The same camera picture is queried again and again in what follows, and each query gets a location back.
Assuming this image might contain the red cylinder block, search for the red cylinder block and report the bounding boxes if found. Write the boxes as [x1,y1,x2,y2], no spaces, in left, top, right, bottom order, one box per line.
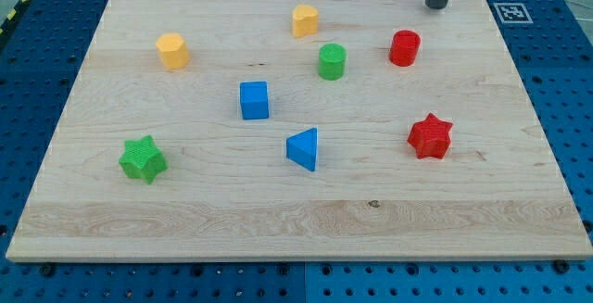
[389,30,421,67]

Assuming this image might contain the light wooden board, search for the light wooden board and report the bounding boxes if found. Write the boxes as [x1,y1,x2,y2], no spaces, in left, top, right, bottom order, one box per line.
[6,0,592,263]

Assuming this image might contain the white fiducial marker tag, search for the white fiducial marker tag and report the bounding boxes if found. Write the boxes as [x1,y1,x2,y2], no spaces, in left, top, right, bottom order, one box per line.
[493,2,533,24]

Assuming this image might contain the green cylinder block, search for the green cylinder block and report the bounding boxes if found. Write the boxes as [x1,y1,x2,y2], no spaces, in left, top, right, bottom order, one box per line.
[318,43,347,81]

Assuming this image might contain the yellow heart block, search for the yellow heart block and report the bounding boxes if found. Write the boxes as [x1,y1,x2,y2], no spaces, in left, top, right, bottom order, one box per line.
[292,4,319,38]

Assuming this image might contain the red star block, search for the red star block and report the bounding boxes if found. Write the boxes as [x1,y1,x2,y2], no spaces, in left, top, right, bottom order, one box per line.
[407,113,453,159]

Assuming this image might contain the blue triangle block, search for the blue triangle block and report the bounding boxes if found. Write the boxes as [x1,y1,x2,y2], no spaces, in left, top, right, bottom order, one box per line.
[286,128,318,171]

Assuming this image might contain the blue cube block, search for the blue cube block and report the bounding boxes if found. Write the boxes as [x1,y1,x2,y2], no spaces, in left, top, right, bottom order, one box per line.
[240,81,270,120]

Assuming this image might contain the yellow hexagon block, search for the yellow hexagon block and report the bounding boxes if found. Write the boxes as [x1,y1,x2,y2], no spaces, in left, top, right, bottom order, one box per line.
[156,32,190,69]

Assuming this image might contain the black bolt front right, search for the black bolt front right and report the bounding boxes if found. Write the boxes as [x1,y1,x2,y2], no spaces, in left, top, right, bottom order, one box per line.
[552,259,570,274]

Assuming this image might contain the black bolt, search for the black bolt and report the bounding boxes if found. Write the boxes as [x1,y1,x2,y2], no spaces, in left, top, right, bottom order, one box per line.
[552,259,570,274]
[38,263,56,278]

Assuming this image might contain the green star block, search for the green star block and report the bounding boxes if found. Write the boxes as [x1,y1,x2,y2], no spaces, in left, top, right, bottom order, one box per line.
[119,135,168,184]

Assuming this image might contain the black bolt front left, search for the black bolt front left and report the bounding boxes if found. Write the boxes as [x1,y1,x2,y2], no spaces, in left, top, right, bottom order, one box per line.
[38,263,56,278]

